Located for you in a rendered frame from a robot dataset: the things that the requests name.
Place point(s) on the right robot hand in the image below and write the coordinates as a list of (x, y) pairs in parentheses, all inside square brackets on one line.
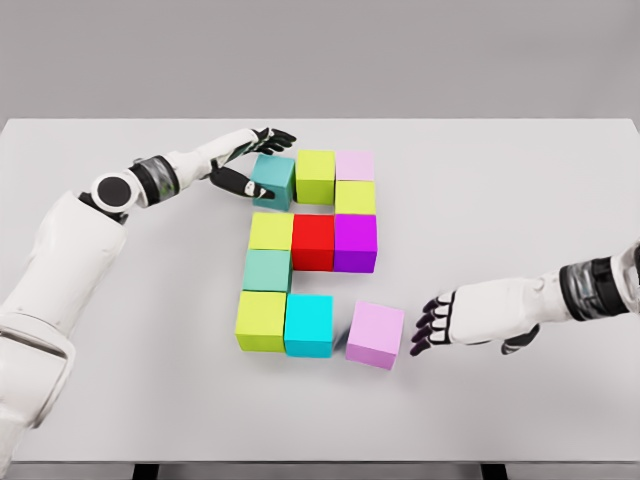
[(492, 312)]

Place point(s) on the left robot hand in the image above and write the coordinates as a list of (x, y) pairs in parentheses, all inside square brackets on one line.
[(227, 146)]

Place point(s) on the dark teal cube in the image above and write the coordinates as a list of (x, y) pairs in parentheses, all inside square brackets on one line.
[(272, 172)]

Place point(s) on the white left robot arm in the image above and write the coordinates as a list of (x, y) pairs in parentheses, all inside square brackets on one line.
[(75, 250)]

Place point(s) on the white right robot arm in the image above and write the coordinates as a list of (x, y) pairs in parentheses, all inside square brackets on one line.
[(595, 287)]

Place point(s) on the yellow-green cube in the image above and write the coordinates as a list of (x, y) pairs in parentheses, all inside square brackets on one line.
[(270, 231), (355, 197), (260, 320), (315, 175)]

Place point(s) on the light pink cube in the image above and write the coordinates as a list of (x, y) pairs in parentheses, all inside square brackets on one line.
[(375, 332), (355, 166)]

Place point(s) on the red cube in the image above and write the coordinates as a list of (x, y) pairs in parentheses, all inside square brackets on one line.
[(312, 242)]

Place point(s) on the mint green cube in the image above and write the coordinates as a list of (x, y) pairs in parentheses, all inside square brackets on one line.
[(266, 270)]

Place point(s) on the purple cube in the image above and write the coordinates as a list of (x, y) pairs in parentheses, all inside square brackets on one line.
[(355, 242)]

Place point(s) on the cyan cube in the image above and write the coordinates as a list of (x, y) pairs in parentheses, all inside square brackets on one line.
[(309, 325)]

